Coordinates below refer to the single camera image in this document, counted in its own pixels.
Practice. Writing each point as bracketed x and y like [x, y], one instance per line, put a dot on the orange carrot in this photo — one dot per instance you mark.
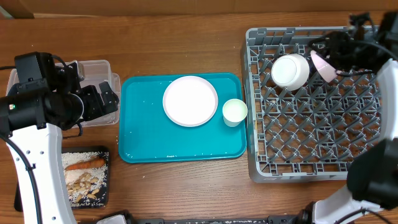
[94, 163]

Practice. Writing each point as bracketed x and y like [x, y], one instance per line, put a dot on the pink bowl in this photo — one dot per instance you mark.
[326, 71]

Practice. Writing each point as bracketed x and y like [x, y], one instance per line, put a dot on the clear plastic bin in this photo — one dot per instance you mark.
[96, 72]

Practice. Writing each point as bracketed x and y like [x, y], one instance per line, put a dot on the grey dishwasher rack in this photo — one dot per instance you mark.
[314, 132]

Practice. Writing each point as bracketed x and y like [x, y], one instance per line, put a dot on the white paper cup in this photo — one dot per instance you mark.
[234, 112]

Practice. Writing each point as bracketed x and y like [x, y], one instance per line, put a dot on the teal plastic tray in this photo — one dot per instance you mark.
[147, 135]

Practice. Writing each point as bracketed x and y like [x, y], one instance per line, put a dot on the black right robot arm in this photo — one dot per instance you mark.
[371, 183]

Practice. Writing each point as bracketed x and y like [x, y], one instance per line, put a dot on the rice and peanut scraps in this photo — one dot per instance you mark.
[85, 180]

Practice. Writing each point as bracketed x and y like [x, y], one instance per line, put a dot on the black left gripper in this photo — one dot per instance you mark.
[96, 107]

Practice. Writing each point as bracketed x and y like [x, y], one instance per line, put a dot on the white plate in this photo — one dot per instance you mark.
[190, 101]

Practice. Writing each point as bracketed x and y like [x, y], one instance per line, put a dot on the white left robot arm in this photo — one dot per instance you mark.
[49, 97]

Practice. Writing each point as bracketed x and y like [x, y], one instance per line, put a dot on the white bowl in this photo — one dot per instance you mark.
[290, 71]

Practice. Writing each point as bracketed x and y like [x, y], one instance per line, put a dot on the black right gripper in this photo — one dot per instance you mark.
[329, 50]

